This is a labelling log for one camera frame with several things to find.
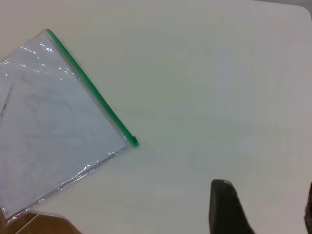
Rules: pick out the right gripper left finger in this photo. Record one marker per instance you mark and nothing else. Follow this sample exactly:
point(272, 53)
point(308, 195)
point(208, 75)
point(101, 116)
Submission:
point(226, 212)

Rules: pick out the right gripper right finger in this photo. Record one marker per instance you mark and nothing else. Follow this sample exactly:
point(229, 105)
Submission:
point(309, 214)

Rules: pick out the green zipper slider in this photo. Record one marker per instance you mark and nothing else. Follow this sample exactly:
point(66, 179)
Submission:
point(134, 142)

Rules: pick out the clear plastic zip bag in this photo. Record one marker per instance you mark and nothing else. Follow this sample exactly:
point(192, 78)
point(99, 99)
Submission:
point(56, 126)

